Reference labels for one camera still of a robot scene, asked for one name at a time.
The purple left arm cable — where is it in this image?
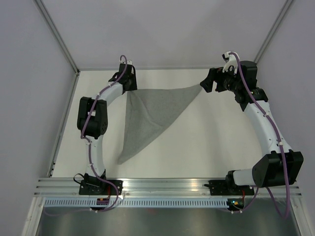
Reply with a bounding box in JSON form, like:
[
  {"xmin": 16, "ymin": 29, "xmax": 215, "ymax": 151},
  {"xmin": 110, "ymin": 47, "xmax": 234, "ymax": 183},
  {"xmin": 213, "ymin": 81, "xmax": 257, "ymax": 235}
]
[{"xmin": 44, "ymin": 55, "xmax": 128, "ymax": 217}]

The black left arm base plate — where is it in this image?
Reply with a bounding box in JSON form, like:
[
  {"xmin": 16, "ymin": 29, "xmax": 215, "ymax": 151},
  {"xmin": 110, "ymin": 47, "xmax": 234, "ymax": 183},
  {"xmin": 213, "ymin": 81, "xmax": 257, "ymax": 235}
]
[{"xmin": 73, "ymin": 174, "xmax": 123, "ymax": 196}]

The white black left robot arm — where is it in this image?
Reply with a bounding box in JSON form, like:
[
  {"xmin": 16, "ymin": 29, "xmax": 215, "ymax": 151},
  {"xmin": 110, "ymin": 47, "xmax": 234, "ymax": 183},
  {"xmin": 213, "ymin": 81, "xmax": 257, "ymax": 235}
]
[{"xmin": 77, "ymin": 60, "xmax": 137, "ymax": 195}]

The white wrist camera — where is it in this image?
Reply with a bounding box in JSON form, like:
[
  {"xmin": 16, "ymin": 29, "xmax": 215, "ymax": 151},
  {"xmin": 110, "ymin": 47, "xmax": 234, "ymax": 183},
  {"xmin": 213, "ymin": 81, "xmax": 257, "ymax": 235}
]
[
  {"xmin": 126, "ymin": 60, "xmax": 133, "ymax": 66},
  {"xmin": 222, "ymin": 51, "xmax": 239, "ymax": 74}
]

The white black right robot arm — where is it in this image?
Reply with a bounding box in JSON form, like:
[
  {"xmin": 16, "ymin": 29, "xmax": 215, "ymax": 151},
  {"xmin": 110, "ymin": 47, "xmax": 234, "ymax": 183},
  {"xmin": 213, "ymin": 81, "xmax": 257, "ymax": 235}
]
[{"xmin": 200, "ymin": 61, "xmax": 304, "ymax": 194}]

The left aluminium frame post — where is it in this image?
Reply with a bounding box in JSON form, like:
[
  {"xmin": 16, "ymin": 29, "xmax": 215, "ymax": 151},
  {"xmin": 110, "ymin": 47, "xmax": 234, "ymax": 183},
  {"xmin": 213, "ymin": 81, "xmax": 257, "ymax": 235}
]
[{"xmin": 33, "ymin": 0, "xmax": 80, "ymax": 75}]

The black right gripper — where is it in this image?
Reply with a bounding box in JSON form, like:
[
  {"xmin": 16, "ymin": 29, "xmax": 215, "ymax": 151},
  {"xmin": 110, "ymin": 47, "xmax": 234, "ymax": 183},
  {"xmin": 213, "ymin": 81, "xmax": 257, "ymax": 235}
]
[{"xmin": 200, "ymin": 64, "xmax": 242, "ymax": 93}]

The right aluminium frame post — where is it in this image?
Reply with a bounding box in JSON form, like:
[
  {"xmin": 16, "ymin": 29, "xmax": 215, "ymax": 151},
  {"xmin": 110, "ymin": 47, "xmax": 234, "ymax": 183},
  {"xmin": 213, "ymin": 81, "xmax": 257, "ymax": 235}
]
[{"xmin": 254, "ymin": 0, "xmax": 295, "ymax": 64}]

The grey cloth napkin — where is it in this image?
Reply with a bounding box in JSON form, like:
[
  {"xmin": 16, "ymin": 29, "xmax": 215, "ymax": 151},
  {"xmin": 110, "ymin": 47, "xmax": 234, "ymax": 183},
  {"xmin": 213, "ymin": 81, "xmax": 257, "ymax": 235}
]
[{"xmin": 117, "ymin": 85, "xmax": 201, "ymax": 165}]

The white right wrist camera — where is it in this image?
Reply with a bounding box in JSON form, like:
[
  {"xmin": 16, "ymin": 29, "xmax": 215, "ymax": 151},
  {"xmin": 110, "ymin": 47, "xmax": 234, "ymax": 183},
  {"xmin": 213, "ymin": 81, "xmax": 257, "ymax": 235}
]
[{"xmin": 222, "ymin": 51, "xmax": 239, "ymax": 74}]

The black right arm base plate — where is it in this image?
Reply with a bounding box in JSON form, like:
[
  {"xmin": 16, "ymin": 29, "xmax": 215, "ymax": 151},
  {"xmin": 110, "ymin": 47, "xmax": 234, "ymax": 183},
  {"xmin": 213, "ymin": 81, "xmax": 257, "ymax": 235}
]
[{"xmin": 203, "ymin": 180, "xmax": 254, "ymax": 196}]

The aluminium frame post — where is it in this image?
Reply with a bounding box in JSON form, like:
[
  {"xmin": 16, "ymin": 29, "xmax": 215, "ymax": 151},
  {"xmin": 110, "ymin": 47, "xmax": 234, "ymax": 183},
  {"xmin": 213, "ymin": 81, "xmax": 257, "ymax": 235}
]
[
  {"xmin": 254, "ymin": 0, "xmax": 295, "ymax": 64},
  {"xmin": 33, "ymin": 0, "xmax": 80, "ymax": 75}
]

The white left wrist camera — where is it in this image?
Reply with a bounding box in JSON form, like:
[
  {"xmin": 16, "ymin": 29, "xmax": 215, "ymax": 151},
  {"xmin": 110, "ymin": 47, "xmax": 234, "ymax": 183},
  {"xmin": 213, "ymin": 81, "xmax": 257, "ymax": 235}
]
[{"xmin": 126, "ymin": 60, "xmax": 133, "ymax": 66}]

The aluminium mounting rail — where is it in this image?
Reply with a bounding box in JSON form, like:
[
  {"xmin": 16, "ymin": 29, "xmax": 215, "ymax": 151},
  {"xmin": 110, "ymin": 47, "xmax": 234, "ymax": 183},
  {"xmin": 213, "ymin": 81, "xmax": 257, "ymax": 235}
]
[{"xmin": 33, "ymin": 177, "xmax": 303, "ymax": 198}]

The white slotted cable duct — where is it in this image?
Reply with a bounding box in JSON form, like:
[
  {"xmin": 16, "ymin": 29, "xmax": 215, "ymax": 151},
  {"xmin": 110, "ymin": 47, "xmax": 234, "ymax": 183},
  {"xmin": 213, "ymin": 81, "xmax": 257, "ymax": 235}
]
[{"xmin": 44, "ymin": 197, "xmax": 228, "ymax": 208}]

